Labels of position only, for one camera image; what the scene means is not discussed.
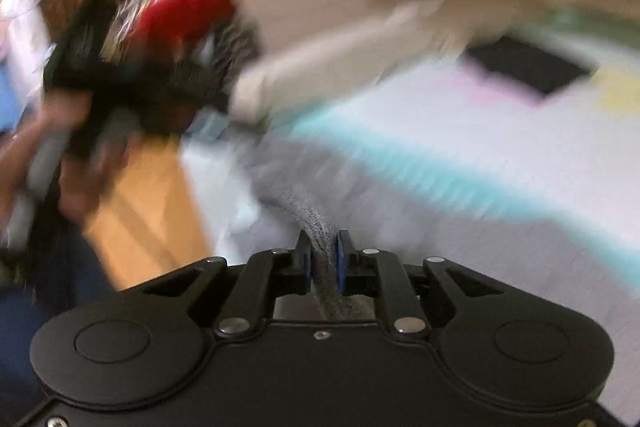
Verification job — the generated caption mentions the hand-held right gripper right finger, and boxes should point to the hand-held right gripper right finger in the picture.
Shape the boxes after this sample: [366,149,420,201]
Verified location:
[335,229,507,340]

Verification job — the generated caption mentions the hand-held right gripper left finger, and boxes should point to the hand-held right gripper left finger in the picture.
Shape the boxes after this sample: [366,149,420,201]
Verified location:
[144,229,313,340]

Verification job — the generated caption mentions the grey pants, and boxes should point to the grey pants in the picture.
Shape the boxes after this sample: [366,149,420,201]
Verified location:
[245,147,381,323]

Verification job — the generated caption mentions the person's left hand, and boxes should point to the person's left hand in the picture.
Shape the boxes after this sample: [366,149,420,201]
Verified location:
[0,104,126,223]

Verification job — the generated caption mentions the red cloth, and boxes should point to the red cloth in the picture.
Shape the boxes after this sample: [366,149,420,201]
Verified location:
[134,0,237,42]

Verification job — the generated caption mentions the beige pillow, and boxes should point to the beige pillow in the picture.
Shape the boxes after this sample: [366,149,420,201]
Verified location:
[230,2,451,128]

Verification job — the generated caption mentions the black folded cloth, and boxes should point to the black folded cloth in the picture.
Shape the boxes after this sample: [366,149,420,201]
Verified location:
[462,36,598,96]

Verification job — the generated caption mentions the person's blue jeans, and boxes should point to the person's blue jeans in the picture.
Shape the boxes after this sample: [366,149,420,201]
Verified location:
[0,227,121,427]

